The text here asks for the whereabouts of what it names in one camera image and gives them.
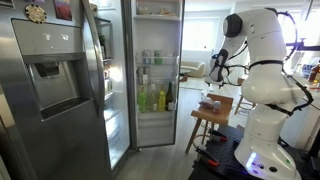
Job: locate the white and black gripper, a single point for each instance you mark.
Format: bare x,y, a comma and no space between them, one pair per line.
217,62

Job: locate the silver and orange can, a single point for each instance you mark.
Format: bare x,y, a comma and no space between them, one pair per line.
216,106

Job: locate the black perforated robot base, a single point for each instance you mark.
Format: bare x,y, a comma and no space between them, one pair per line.
221,146

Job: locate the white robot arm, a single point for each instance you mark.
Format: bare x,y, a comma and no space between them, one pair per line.
274,93

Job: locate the wooden stool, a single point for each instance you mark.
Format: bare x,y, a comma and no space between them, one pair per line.
207,115

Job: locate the green can on shelf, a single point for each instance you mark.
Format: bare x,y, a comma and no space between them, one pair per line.
158,57

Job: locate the blue and white can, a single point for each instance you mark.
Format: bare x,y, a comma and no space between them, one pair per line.
146,57

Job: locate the open fridge door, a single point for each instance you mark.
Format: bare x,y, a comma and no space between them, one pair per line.
153,25

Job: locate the stainless steel fridge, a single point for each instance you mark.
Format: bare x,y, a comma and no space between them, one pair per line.
52,94

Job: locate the round fridge magnet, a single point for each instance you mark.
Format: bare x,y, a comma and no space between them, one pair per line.
35,13

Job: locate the cream sofa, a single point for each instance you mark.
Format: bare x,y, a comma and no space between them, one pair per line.
195,69

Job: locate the crumpled plastic bag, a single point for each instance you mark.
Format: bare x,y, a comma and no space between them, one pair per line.
206,102

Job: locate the dark green wine bottle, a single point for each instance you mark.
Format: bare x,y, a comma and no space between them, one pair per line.
169,98

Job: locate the yellow drink bottle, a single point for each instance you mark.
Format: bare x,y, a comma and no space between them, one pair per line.
161,100

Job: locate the green soda bottle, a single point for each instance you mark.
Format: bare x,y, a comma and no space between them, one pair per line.
142,100

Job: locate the red handled clamp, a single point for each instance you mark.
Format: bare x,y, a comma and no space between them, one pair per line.
210,159

